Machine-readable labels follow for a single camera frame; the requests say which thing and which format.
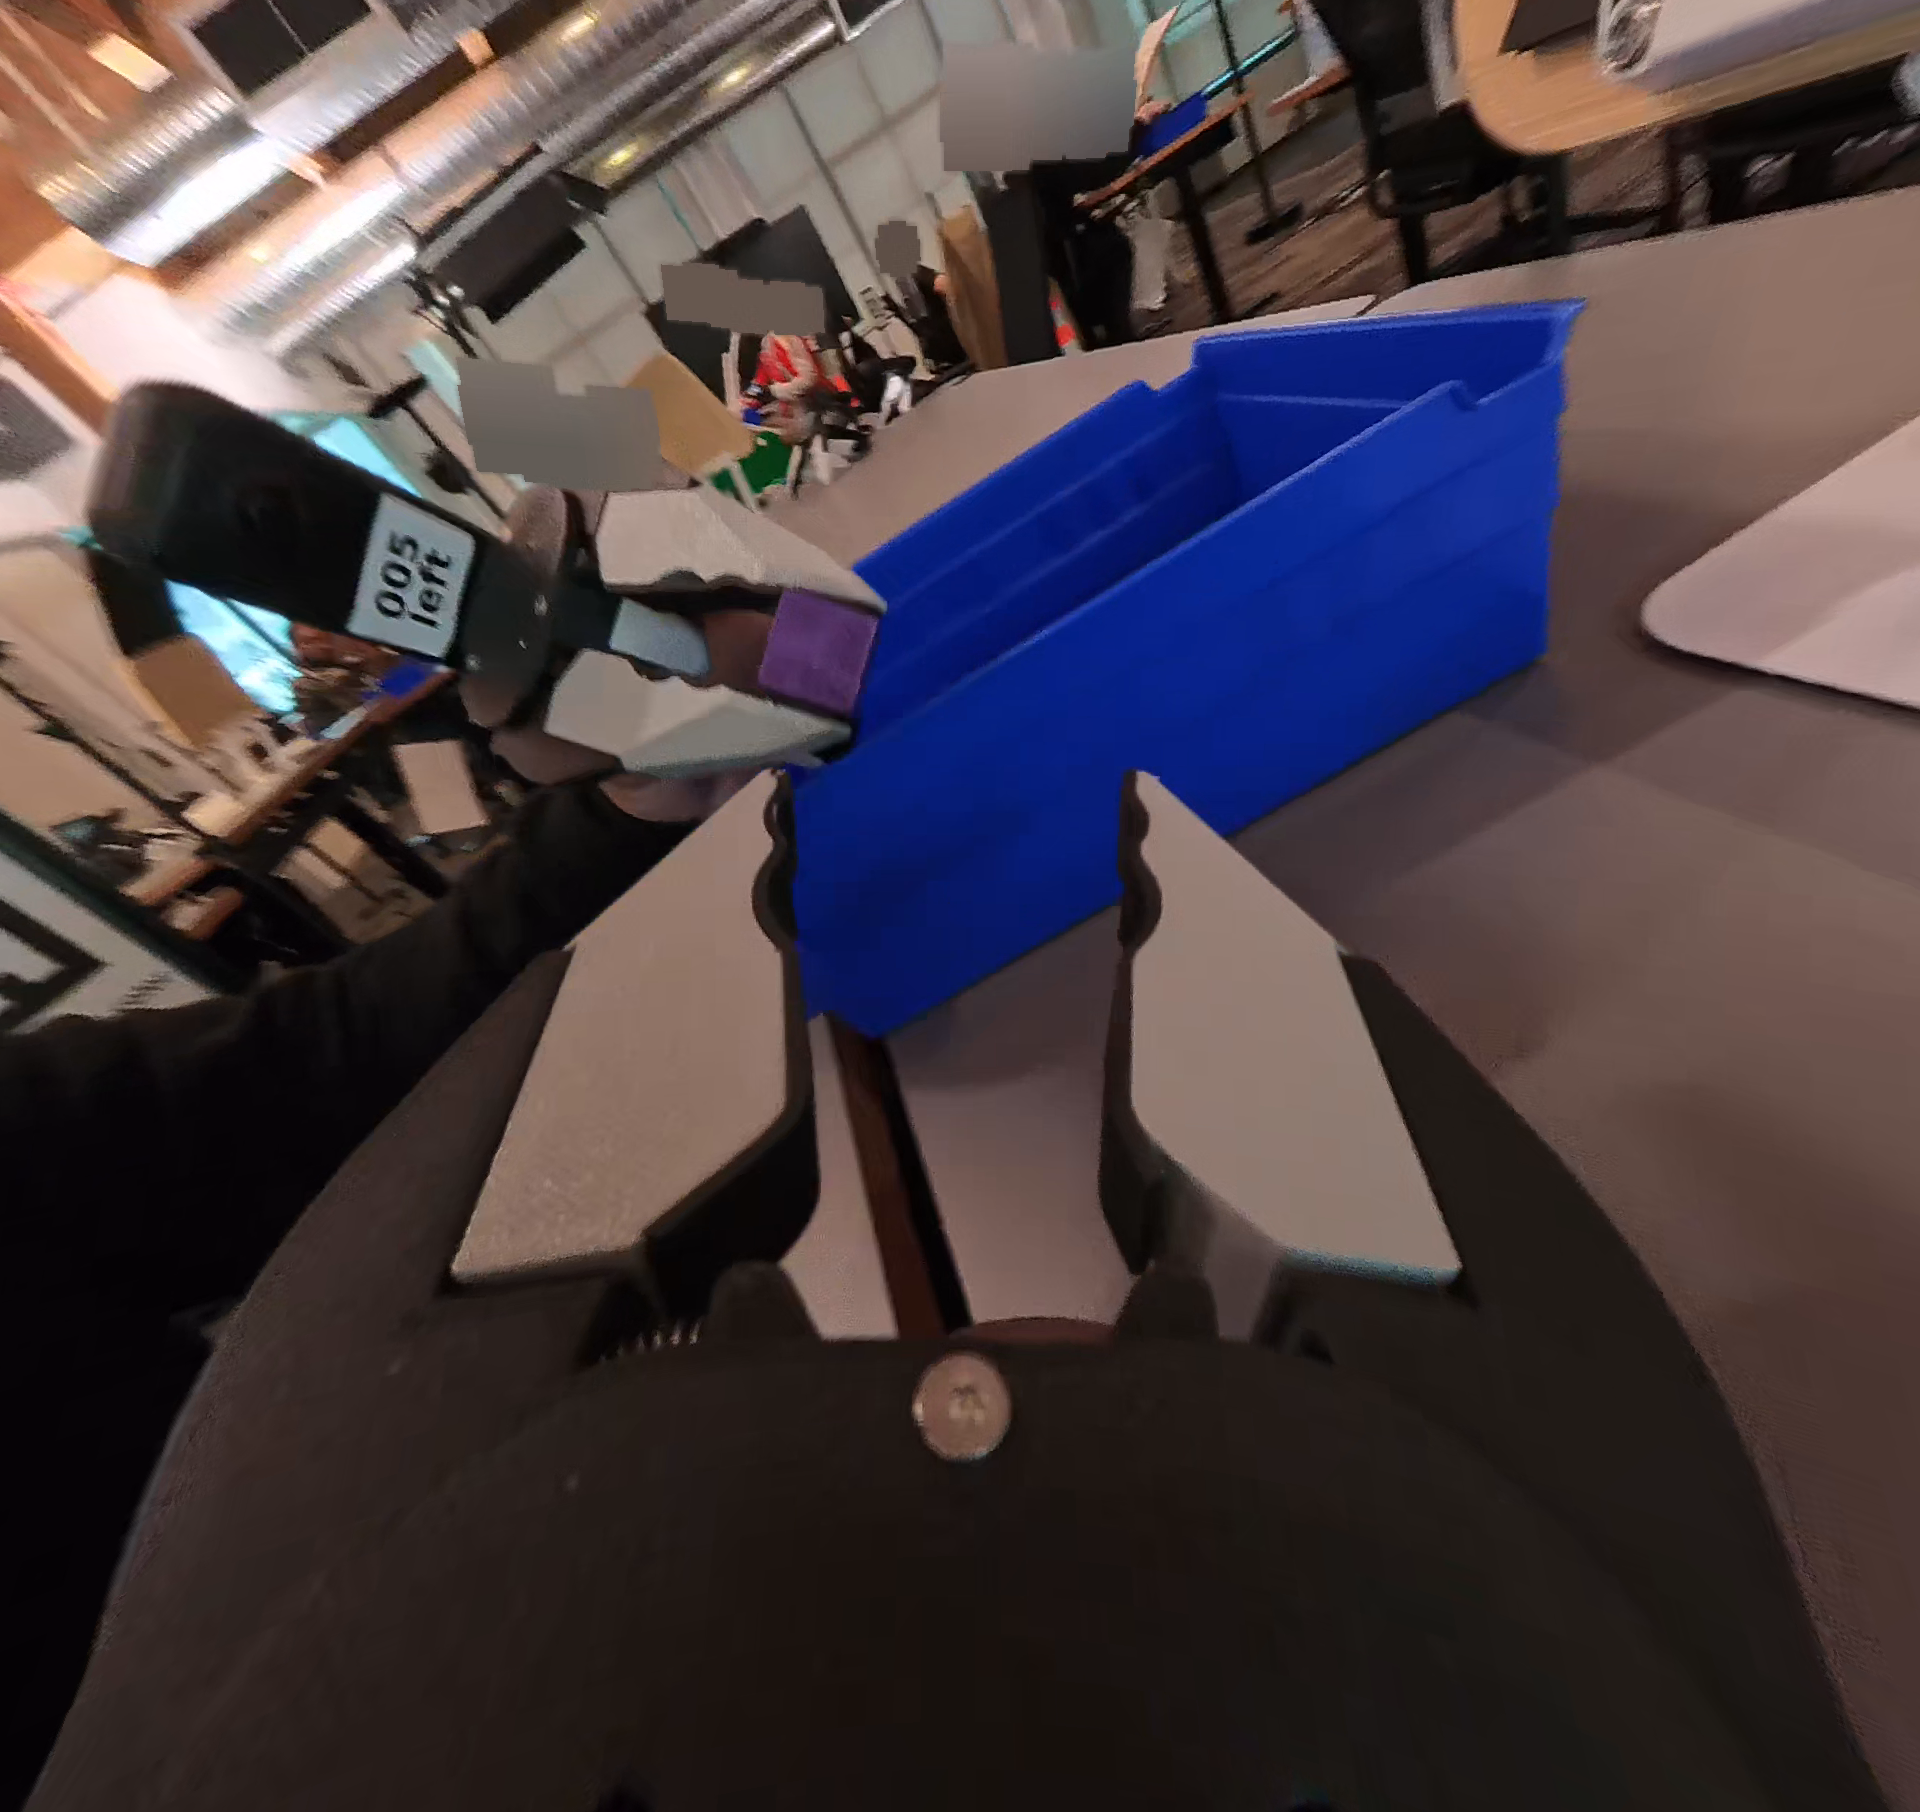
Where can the hanging black monitor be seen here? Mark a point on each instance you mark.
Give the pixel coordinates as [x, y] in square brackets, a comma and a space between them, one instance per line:
[503, 246]

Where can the printed marker sign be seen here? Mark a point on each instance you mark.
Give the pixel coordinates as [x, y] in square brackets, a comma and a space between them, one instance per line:
[37, 943]

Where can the silver ventilation duct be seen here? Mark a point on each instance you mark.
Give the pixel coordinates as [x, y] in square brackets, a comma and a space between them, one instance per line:
[165, 185]

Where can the white desk stand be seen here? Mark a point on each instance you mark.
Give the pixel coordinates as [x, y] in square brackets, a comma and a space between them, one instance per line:
[1800, 584]

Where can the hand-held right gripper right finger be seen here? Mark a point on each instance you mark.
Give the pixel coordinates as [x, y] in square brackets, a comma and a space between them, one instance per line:
[1275, 1092]

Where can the person's left hand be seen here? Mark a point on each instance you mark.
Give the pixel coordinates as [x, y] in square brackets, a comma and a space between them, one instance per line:
[646, 796]

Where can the round wooden table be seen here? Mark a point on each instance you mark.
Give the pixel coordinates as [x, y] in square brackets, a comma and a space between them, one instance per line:
[1500, 58]

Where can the black office chair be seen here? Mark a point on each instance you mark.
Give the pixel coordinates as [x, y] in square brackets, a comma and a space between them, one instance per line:
[1394, 72]

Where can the large black screen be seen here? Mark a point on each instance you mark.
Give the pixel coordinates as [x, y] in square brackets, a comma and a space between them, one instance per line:
[781, 274]

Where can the white cylindrical device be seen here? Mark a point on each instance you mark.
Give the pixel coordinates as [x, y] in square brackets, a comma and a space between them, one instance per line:
[1725, 20]

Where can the purple cube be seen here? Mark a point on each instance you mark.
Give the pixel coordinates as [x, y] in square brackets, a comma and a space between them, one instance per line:
[819, 655]

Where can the blue plastic bin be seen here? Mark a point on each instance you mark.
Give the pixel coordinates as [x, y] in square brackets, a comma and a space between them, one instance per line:
[1201, 731]

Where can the ceiling air vent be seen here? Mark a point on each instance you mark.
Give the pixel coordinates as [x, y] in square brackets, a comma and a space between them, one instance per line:
[285, 13]

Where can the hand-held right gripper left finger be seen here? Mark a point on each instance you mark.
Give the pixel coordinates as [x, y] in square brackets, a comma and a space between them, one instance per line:
[646, 1092]

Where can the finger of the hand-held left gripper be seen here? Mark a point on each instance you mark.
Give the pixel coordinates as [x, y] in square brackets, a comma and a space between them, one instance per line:
[705, 545]
[674, 725]

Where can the orange traffic cone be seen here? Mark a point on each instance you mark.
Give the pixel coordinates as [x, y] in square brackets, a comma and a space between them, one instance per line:
[1064, 320]

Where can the black cabinet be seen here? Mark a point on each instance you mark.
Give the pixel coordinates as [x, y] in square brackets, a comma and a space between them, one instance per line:
[1036, 268]

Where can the wooden standing desk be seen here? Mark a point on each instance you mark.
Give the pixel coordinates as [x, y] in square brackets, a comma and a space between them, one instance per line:
[1201, 132]

